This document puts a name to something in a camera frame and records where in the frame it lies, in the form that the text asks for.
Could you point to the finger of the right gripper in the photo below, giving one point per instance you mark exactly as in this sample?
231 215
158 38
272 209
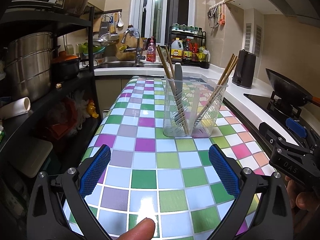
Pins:
296 128
278 142

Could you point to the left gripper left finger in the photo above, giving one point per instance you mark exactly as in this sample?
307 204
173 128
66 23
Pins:
46 219

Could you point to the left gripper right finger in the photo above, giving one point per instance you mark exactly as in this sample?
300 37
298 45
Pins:
273 216

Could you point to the clear plastic utensil basket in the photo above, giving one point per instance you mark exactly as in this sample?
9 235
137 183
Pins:
210 102

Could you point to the white handled fork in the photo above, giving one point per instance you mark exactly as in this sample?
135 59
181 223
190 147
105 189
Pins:
179 86

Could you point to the hanging kitchen tools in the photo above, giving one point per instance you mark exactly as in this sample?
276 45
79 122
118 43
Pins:
216 15

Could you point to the person right hand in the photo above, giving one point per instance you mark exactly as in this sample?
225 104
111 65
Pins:
299 197

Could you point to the person left hand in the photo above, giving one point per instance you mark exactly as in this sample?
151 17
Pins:
144 230

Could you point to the black gas stove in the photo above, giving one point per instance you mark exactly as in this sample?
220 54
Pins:
281 111

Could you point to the black electric kettle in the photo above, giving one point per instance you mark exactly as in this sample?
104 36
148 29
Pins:
244 70

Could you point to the checkered table covering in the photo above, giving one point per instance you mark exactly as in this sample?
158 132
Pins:
169 180

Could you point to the black metal shelf rack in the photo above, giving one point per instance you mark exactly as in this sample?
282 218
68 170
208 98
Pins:
20 22

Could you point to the white paper roll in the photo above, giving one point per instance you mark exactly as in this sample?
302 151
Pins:
15 108

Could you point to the black condiment rack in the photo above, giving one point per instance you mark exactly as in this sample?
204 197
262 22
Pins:
194 44

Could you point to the yellow oil jug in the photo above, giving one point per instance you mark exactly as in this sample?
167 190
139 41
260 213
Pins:
176 51

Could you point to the red dish soap bottle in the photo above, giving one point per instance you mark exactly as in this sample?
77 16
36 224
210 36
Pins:
151 51

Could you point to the orange lidded black pot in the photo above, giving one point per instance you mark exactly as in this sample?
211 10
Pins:
64 67

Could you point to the chrome sink faucet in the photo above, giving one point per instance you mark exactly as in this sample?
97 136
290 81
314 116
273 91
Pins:
132 40

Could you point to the steel sink basin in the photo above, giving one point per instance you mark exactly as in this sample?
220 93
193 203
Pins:
123 64

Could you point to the large steel stockpot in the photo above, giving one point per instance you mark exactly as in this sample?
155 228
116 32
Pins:
28 65

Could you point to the wooden cutting board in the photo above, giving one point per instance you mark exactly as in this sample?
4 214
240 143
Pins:
120 54

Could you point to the green bowls stack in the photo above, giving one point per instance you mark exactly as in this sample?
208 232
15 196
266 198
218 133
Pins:
83 49

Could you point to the hanging white ladle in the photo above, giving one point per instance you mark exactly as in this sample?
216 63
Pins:
120 22

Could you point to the hanging metal grater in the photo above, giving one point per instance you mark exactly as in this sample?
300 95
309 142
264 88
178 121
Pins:
104 25

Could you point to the dark bowl on shelf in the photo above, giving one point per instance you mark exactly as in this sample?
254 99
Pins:
75 7

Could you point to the black wok with handle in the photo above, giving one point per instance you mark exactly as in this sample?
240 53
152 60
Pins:
289 91

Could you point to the window frame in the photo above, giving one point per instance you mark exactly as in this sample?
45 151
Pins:
153 18

